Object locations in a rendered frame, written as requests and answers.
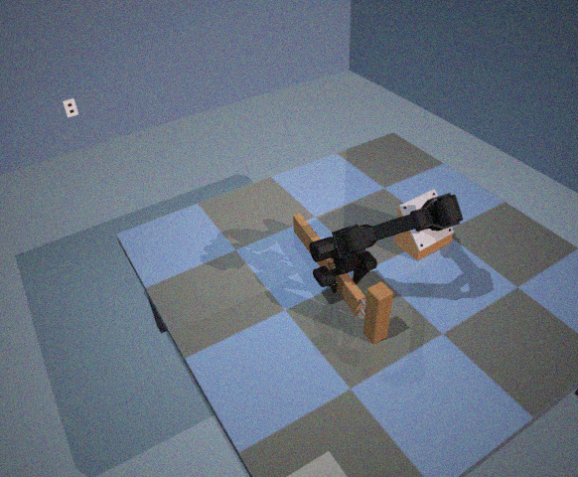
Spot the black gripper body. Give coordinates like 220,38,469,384
313,251,377,287

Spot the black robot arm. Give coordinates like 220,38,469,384
309,194,463,262

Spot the wooden side rail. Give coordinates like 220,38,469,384
293,214,365,319

